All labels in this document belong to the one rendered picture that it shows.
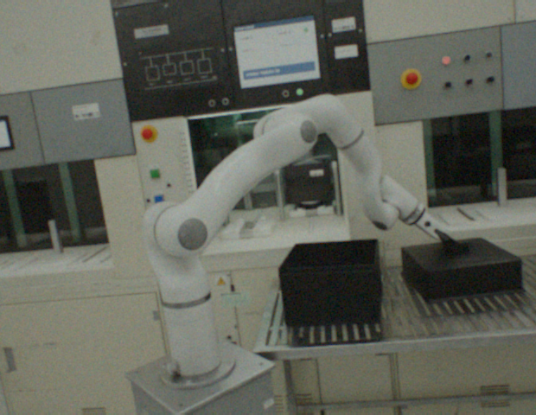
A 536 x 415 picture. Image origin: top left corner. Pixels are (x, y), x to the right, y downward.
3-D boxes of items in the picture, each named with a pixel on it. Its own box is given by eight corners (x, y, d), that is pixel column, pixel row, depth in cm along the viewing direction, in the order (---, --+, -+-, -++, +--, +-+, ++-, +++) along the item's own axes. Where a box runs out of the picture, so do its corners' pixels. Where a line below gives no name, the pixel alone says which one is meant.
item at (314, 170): (285, 212, 240) (277, 146, 234) (288, 204, 260) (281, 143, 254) (336, 207, 237) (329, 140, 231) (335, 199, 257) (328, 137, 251)
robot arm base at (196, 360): (184, 398, 113) (171, 322, 110) (147, 371, 128) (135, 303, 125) (250, 365, 125) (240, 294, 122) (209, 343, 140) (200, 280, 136)
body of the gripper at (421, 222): (426, 207, 152) (454, 229, 154) (416, 201, 162) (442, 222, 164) (411, 226, 153) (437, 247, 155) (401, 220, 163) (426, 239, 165)
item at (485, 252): (428, 304, 148) (424, 262, 145) (399, 273, 177) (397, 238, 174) (526, 291, 148) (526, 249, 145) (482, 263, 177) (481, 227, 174)
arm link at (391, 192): (410, 218, 152) (421, 195, 156) (377, 192, 150) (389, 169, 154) (394, 225, 159) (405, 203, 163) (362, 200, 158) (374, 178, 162)
